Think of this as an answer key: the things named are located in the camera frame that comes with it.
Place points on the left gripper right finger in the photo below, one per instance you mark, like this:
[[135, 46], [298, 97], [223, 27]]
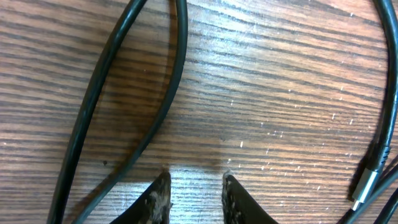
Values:
[[238, 205]]

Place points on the black cable long tail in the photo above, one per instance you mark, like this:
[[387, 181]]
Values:
[[369, 187]]

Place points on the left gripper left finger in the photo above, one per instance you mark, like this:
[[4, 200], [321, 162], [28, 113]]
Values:
[[152, 207]]

